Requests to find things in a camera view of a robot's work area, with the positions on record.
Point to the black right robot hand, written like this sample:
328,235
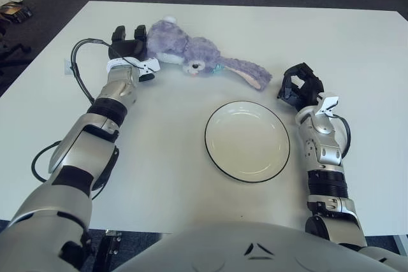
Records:
310,92

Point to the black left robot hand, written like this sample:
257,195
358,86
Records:
126,49

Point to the purple plush bunny doll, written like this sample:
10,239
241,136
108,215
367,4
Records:
172,39

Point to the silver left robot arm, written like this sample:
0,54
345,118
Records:
121,84

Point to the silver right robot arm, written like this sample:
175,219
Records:
322,147

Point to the white plate with black rim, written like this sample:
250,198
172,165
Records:
247,141

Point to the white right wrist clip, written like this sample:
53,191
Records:
328,103

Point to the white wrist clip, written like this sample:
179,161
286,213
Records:
328,103
150,65

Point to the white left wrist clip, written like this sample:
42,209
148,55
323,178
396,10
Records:
150,65

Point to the black office chair base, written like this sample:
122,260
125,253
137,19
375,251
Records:
14,48

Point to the black and gold box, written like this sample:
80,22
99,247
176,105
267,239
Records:
14,11

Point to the grey robot torso shell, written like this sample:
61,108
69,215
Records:
239,246

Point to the grey table leg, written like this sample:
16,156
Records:
402,240

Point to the black metal bracket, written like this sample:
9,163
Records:
110,249

